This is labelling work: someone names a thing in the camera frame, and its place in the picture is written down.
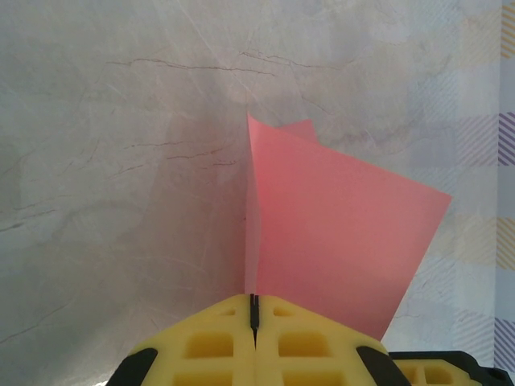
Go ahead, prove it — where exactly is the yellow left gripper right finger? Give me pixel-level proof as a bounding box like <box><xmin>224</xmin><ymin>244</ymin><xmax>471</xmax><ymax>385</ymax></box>
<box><xmin>254</xmin><ymin>294</ymin><xmax>412</xmax><ymax>386</ymax></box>

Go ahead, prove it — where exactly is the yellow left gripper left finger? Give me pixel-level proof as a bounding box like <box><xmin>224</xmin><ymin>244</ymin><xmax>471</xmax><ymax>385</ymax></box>
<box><xmin>106</xmin><ymin>293</ymin><xmax>257</xmax><ymax>386</ymax></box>

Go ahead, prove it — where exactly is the pink cloth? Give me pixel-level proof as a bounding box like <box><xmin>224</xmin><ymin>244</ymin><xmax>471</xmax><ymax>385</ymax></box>
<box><xmin>244</xmin><ymin>112</ymin><xmax>453</xmax><ymax>343</ymax></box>

